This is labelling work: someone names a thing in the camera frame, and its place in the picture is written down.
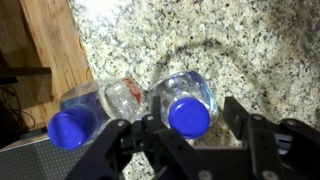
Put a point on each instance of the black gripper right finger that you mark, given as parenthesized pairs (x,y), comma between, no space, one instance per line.
(257,138)

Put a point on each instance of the blue-capped water bottle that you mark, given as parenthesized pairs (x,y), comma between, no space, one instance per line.
(86,109)
(187,103)

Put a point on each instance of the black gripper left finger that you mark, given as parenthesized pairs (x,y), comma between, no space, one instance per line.
(172,158)

